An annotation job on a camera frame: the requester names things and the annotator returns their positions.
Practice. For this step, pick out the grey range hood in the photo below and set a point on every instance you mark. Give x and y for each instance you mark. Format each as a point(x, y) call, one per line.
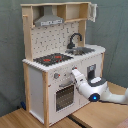
point(48, 18)

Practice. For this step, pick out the white microwave door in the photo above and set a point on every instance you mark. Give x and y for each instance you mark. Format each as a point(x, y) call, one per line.
point(92, 12)

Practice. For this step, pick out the black stovetop red burners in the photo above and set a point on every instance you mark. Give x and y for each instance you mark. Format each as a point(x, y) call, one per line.
point(52, 59)

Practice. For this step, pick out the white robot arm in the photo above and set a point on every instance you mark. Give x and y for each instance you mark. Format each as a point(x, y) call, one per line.
point(97, 89)

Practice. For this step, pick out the grey toy sink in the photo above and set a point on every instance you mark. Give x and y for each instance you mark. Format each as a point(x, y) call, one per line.
point(79, 51)

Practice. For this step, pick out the left stove knob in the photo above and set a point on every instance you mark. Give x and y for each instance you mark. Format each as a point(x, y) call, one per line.
point(56, 75)

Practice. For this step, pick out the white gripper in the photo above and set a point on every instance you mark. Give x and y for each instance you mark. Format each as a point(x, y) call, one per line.
point(79, 77)

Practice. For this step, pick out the white oven door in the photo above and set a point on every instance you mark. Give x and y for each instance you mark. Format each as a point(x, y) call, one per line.
point(64, 99)

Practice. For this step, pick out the black toy faucet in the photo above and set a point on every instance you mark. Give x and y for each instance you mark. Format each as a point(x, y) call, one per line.
point(71, 43)

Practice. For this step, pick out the wooden toy kitchen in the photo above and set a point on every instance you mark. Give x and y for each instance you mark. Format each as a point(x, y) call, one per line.
point(45, 40)

